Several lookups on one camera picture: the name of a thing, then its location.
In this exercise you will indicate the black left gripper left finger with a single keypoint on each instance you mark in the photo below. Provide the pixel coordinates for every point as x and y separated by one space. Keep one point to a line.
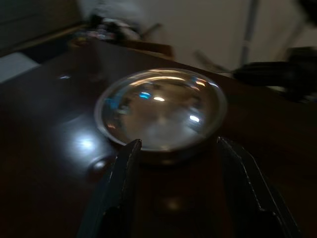
116 188

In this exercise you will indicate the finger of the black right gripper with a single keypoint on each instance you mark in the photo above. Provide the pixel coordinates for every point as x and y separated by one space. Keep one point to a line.
267 74

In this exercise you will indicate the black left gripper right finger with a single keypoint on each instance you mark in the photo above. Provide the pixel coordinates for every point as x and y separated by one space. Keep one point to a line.
252 191

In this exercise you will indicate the grey mop pole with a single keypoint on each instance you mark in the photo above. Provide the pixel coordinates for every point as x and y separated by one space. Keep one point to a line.
249 29

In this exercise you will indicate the shiny steel bowl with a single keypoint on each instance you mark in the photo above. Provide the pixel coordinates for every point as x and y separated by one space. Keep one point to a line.
161 111

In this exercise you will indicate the black white clutter pile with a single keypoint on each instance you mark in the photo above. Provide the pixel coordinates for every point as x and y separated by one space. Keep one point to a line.
116 27

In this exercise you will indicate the brown cardboard box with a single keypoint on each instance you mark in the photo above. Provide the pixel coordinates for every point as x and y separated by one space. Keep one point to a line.
153 48

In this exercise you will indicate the dark wooden table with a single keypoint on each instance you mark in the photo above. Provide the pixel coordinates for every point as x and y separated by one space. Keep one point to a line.
49 129

